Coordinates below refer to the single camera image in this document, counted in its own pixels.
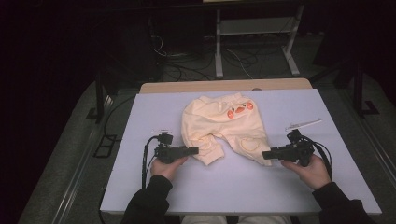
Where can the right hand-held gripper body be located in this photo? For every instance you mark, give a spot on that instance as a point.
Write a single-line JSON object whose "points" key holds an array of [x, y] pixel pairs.
{"points": [[303, 151]]}

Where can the wooden table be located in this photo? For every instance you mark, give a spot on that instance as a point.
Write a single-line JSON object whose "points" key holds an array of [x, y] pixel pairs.
{"points": [[193, 86]]}

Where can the black floor frame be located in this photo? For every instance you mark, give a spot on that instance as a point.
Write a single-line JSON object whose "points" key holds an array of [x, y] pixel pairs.
{"points": [[106, 146]]}

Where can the pale lavender table board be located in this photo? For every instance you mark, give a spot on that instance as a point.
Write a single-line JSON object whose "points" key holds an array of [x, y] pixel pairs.
{"points": [[218, 193]]}

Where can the cream baby pants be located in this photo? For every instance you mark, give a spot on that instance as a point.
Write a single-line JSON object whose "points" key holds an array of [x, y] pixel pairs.
{"points": [[218, 124]]}

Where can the black metal stand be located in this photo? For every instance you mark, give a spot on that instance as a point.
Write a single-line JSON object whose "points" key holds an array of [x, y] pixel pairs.
{"points": [[358, 93], [99, 99]]}

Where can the metal floor rail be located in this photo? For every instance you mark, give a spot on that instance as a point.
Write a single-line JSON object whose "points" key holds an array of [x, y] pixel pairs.
{"points": [[77, 174], [373, 137]]}

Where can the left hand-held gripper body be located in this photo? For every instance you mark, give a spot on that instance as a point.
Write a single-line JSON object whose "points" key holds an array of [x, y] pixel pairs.
{"points": [[165, 154]]}

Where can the person's right hand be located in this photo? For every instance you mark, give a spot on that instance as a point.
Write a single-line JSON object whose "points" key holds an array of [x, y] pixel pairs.
{"points": [[313, 175]]}

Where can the person's right leg light trousers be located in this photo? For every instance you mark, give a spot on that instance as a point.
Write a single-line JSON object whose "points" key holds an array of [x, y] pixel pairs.
{"points": [[264, 220]]}

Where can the person's left hand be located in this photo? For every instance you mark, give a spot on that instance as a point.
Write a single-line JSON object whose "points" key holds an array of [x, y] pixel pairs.
{"points": [[165, 170]]}

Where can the white metal stand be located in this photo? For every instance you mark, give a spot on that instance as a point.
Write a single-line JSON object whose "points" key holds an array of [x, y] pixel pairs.
{"points": [[255, 26]]}

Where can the dark cabinet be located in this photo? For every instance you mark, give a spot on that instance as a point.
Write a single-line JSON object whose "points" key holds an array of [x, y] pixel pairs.
{"points": [[134, 53]]}

